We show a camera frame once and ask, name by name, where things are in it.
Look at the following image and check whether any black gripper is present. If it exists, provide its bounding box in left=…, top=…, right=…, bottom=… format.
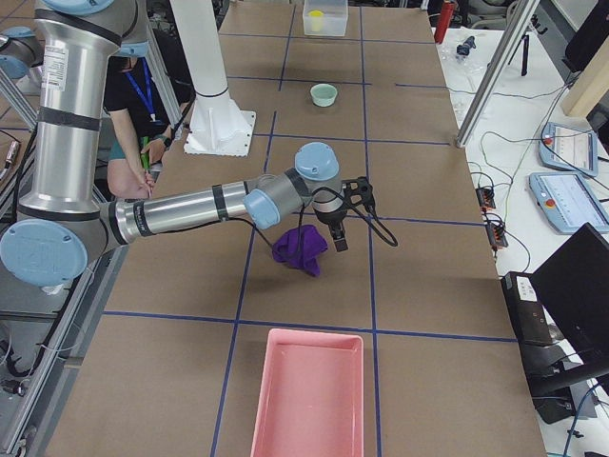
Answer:
left=315, top=209, right=348, bottom=252

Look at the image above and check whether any purple cloth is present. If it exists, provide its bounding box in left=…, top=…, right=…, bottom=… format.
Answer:
left=272, top=225, right=328, bottom=277

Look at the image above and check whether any yellow plastic cup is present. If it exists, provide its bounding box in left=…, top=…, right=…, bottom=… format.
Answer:
left=306, top=10, right=324, bottom=34

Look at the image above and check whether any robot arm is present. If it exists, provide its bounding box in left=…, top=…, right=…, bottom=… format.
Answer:
left=1, top=1, right=346, bottom=287

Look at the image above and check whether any black computer box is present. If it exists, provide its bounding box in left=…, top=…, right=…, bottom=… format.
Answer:
left=501, top=271, right=564, bottom=347

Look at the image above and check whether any mint green bowl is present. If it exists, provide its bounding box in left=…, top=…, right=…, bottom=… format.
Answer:
left=309, top=83, right=338, bottom=108

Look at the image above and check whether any orange black connector block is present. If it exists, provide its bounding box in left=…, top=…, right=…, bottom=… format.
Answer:
left=476, top=188, right=496, bottom=212

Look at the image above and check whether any pink plastic bin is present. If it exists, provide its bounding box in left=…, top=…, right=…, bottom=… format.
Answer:
left=250, top=328, right=364, bottom=456

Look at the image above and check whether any green pen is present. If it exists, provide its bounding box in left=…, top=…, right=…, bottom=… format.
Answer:
left=140, top=136, right=150, bottom=175

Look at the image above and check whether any clear plastic bin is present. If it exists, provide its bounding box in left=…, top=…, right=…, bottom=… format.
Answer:
left=302, top=0, right=348, bottom=37

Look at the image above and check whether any blue black tool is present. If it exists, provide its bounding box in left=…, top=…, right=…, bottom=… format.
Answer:
left=456, top=35, right=476, bottom=58

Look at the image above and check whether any seated person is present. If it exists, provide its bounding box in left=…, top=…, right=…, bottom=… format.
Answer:
left=104, top=56, right=173, bottom=200

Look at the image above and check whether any lower teach pendant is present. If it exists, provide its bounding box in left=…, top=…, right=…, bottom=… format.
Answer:
left=528, top=171, right=608, bottom=234

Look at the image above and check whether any teach pendant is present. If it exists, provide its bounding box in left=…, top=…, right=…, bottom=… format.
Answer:
left=528, top=171, right=608, bottom=234
left=539, top=122, right=599, bottom=177

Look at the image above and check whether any upper teach pendant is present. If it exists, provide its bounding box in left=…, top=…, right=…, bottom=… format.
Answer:
left=539, top=122, right=599, bottom=177

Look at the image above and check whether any black monitor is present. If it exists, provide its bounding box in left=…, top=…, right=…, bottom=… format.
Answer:
left=530, top=223, right=608, bottom=357

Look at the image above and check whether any red bottle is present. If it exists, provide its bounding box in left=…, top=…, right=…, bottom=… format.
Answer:
left=434, top=0, right=456, bottom=44

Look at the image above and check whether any black tripod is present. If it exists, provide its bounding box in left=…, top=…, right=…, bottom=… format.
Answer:
left=507, top=33, right=530, bottom=76

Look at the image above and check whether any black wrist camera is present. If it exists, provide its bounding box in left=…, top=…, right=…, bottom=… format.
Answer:
left=342, top=176, right=376, bottom=215

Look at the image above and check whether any black camera cable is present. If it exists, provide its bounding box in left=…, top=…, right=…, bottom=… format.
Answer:
left=246, top=186, right=399, bottom=248

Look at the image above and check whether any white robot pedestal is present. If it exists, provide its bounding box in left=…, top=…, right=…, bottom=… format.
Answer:
left=170, top=0, right=256, bottom=157

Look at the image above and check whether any aluminium frame post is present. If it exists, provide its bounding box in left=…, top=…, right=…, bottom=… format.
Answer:
left=455, top=0, right=540, bottom=148

